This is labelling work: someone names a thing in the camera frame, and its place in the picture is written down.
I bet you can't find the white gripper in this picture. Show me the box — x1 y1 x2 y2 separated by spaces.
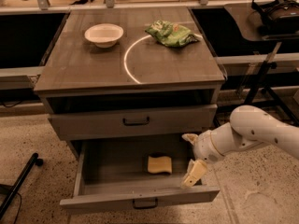
181 130 224 189

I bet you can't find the yellow sponge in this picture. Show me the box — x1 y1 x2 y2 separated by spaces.
148 156 172 174

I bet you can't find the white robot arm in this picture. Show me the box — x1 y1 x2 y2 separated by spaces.
181 105 299 188

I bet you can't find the closed grey upper drawer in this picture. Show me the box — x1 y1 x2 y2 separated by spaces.
49 105 217 141

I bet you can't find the open grey lower drawer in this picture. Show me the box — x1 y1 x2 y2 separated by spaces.
60 134 220 215

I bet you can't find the grey drawer cabinet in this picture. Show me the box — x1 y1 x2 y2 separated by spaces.
33 6 226 161

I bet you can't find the black table stand right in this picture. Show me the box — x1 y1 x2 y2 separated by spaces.
243 41 299 126

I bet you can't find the green chip bag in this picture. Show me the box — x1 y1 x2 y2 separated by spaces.
145 21 199 48

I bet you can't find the white bowl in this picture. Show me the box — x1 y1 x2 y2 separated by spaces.
84 23 123 49

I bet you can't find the black headset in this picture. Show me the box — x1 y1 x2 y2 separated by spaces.
251 0 299 34

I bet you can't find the black stand leg left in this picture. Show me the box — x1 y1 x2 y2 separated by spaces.
0 153 43 219

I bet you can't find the black lower drawer handle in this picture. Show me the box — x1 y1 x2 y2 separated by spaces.
132 198 159 210

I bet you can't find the black drawer handle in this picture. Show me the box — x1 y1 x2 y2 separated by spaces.
122 117 150 126
132 198 159 210

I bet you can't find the black upper drawer handle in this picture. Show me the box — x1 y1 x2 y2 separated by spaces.
122 117 150 126

